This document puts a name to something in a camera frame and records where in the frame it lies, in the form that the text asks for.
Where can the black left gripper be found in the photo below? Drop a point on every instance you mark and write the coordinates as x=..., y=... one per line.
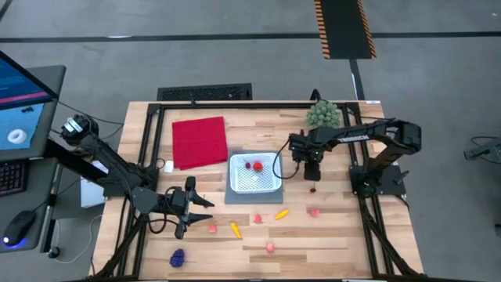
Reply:
x=178, y=203

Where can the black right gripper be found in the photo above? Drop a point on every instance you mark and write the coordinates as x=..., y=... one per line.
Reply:
x=309, y=149

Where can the pink toy fruit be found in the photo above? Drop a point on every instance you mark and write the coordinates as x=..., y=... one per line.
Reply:
x=270, y=247
x=314, y=212
x=212, y=229
x=257, y=218

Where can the purple grape bunch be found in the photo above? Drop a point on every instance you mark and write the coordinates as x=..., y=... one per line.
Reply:
x=177, y=258

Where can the white mesh plastic basket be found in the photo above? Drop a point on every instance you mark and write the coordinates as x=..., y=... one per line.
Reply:
x=270, y=184

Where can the yellow toy pepper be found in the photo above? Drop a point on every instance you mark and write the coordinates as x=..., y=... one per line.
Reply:
x=282, y=214
x=236, y=230

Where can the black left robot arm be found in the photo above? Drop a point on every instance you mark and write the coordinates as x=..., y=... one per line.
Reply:
x=109, y=160

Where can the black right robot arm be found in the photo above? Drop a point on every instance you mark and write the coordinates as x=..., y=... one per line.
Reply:
x=364, y=135

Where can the green grape bunch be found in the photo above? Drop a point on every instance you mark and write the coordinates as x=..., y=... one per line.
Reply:
x=323, y=113

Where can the small white block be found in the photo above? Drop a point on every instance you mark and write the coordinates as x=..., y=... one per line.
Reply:
x=169, y=166

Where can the black clamp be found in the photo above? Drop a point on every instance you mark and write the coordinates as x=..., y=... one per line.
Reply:
x=315, y=95

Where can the red cloth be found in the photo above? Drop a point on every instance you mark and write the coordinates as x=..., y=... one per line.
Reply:
x=199, y=141

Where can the grey square mat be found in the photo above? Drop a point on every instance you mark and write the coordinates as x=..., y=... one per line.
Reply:
x=254, y=199

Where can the white box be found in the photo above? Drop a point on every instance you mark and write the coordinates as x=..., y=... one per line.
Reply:
x=92, y=196

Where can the black keyboard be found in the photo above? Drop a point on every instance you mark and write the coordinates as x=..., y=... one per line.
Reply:
x=203, y=92
x=11, y=178

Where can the black monitor stand bar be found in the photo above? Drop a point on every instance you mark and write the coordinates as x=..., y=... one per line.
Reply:
x=70, y=160

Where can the black mat with orange stripes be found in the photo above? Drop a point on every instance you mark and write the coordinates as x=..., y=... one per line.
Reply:
x=344, y=27

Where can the black computer mouse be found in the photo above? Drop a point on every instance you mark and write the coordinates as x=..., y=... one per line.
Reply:
x=19, y=227

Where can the computer monitor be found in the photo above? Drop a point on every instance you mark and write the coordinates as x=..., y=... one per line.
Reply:
x=19, y=125

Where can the grey desk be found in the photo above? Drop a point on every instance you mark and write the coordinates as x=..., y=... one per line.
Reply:
x=52, y=78

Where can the black metal table frame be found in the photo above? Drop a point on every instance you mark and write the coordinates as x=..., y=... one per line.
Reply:
x=254, y=105

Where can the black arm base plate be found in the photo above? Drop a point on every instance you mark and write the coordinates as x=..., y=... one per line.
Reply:
x=387, y=182
x=117, y=190

